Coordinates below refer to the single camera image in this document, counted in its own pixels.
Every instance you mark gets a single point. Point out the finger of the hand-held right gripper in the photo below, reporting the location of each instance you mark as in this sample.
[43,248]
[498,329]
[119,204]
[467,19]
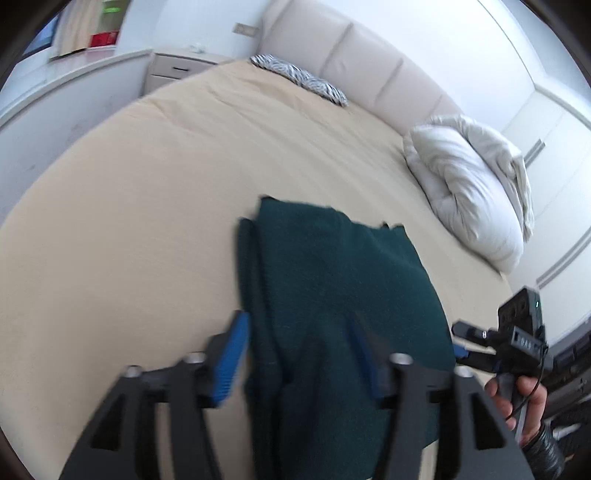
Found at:
[478,359]
[475,333]

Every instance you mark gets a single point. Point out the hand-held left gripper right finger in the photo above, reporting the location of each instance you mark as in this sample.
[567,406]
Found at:
[371,369]

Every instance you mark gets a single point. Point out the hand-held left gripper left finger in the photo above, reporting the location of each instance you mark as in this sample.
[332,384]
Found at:
[228,364]

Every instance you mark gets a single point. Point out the dark green towel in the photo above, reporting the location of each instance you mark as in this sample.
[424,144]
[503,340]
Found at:
[332,277]

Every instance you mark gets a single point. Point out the person's right hand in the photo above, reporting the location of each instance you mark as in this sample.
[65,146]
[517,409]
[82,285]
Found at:
[533,406]

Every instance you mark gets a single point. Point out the dark furniture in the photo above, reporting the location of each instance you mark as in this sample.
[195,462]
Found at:
[572,369]

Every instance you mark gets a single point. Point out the white duvet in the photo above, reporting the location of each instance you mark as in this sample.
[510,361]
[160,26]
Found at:
[466,184]

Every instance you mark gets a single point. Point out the white wardrobe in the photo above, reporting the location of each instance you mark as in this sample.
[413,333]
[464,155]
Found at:
[554,152]

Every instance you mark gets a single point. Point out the bed with tan sheet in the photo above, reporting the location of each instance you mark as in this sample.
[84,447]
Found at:
[152,194]

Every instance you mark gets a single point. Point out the zebra print pillow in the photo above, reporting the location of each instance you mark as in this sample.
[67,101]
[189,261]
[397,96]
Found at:
[300,78]

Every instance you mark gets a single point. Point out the white nightstand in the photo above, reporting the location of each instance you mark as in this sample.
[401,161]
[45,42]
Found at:
[184,69]

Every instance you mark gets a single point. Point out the beige padded headboard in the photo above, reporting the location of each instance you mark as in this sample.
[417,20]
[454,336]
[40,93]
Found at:
[360,50]

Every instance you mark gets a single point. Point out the white window bench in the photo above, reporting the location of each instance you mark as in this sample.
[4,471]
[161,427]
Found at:
[60,106]

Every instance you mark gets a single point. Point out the red box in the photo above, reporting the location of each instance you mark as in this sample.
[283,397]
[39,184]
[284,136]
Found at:
[105,39]

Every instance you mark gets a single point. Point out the beige curtain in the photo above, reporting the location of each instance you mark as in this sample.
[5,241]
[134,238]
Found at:
[78,27]

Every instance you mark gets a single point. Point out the dark framed window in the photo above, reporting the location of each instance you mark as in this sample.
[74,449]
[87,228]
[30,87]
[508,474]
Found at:
[44,39]

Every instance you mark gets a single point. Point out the green item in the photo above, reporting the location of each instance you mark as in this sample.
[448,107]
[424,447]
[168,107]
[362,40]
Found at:
[114,6]

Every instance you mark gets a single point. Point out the grey wall plate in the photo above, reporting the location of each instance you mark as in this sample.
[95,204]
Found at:
[244,28]

